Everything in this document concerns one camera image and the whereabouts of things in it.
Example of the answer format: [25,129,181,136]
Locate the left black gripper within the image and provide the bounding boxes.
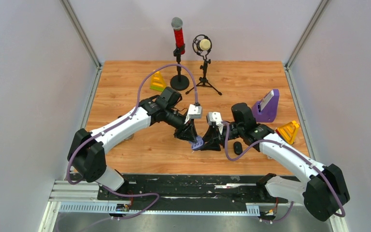
[164,107,198,145]

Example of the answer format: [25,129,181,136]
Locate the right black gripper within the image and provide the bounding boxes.
[199,124,243,152]

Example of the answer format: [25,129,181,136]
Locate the lavender earbud charging case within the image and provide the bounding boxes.
[189,136,204,151]

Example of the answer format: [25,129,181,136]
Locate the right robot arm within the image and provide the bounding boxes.
[201,103,350,221]

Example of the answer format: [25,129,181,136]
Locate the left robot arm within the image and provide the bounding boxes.
[67,87,202,200]

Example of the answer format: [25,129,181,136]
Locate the black earbud charging case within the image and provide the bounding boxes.
[233,142,243,155]

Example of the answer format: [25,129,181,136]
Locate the black round-base mic stand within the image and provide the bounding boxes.
[170,45,189,91]

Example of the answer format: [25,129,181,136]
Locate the black tripod mic stand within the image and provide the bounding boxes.
[196,55,223,96]

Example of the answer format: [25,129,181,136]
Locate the yellow green toy block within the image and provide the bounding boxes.
[150,71,167,92]

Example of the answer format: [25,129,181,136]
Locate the purple phone stand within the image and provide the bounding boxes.
[251,89,280,123]

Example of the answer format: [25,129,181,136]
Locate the white phone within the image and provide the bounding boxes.
[259,90,274,111]

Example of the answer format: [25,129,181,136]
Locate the yellow toy vehicle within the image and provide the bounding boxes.
[275,120,300,145]

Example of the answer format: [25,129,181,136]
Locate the cream condenser microphone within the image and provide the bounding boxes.
[192,34,212,59]

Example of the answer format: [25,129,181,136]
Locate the red microphone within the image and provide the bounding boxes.
[171,17,185,55]

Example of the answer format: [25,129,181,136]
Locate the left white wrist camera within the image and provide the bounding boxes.
[184,104,202,124]

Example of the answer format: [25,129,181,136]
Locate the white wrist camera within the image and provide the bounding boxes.
[184,104,202,124]
[206,112,223,127]

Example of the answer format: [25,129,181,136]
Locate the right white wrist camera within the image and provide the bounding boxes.
[206,112,223,127]

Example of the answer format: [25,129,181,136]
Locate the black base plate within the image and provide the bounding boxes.
[66,173,301,214]

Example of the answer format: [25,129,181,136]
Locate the white cable duct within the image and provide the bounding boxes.
[58,202,260,217]

